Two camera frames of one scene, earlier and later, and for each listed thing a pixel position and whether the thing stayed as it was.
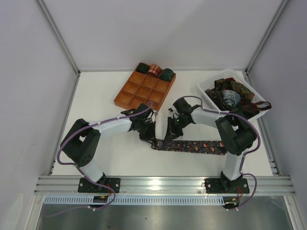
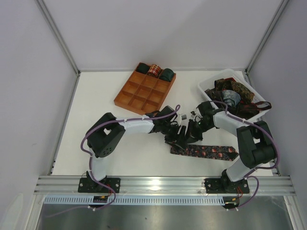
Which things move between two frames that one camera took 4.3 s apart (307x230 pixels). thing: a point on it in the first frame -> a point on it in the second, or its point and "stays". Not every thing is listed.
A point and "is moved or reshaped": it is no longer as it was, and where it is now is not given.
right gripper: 174,127 -> 193,133
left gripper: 148,130 -> 175,137
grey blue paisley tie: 230,97 stays
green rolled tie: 167,74 stays
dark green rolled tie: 143,68 stays
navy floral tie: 211,147 is moved or reshaped
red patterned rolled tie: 155,71 stays
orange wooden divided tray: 147,84 stays
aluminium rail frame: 167,186 stays
